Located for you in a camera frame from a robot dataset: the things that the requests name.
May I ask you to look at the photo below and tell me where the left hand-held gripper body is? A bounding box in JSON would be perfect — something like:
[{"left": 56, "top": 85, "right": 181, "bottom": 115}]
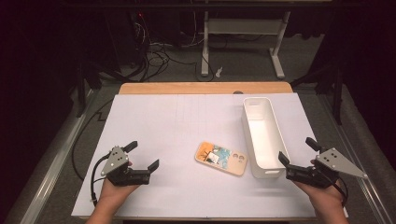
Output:
[{"left": 100, "top": 145, "right": 151, "bottom": 188}]

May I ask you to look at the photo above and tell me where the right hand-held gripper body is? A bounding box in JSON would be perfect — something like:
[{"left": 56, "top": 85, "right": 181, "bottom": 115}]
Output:
[{"left": 285, "top": 147, "right": 369, "bottom": 189}]

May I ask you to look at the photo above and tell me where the white plastic storage box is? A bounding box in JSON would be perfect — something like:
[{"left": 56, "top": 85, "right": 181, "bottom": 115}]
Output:
[{"left": 241, "top": 96, "right": 290, "bottom": 180}]

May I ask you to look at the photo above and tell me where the person's left hand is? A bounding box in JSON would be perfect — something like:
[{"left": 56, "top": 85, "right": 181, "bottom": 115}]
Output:
[{"left": 98, "top": 160, "right": 141, "bottom": 206}]

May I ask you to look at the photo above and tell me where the person's right hand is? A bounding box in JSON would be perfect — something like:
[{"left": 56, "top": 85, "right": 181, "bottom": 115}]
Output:
[{"left": 292, "top": 159, "right": 347, "bottom": 209}]

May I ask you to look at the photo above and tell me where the white board mat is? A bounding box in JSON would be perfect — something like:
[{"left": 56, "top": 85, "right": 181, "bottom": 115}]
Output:
[{"left": 71, "top": 92, "right": 349, "bottom": 219}]

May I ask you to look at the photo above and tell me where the black metal stand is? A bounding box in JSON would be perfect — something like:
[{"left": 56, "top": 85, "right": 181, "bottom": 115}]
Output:
[
  {"left": 290, "top": 55, "right": 346, "bottom": 126},
  {"left": 76, "top": 61, "right": 105, "bottom": 119}
]

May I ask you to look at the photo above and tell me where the wooden table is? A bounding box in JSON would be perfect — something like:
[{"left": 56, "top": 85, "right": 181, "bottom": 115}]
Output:
[{"left": 118, "top": 81, "right": 294, "bottom": 96}]

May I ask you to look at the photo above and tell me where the aluminium floor rail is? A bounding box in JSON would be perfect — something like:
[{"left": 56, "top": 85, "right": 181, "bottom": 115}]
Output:
[
  {"left": 18, "top": 89, "right": 101, "bottom": 224},
  {"left": 317, "top": 92, "right": 396, "bottom": 224}
]

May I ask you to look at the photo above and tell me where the right hand-held gripper black cable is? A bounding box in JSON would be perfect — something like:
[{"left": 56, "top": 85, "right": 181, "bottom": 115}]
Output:
[{"left": 330, "top": 176, "right": 349, "bottom": 208}]

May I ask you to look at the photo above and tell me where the hand-held gripper black cable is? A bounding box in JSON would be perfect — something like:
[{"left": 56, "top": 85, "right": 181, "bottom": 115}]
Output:
[
  {"left": 330, "top": 176, "right": 349, "bottom": 208},
  {"left": 90, "top": 151, "right": 112, "bottom": 207}
]

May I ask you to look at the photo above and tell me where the left hand-held gripper black cable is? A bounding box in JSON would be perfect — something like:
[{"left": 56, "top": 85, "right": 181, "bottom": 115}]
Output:
[{"left": 90, "top": 151, "right": 112, "bottom": 207}]

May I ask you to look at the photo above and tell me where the long black floor cable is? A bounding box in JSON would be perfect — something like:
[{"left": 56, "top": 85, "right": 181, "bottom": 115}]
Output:
[{"left": 71, "top": 98, "right": 115, "bottom": 182}]

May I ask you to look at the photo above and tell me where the tangle of floor cables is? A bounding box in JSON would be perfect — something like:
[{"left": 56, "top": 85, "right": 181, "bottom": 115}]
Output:
[{"left": 133, "top": 12, "right": 217, "bottom": 83}]

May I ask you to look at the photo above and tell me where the white metal desk frame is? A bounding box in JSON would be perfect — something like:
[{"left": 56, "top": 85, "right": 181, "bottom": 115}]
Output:
[{"left": 200, "top": 10, "right": 292, "bottom": 80}]

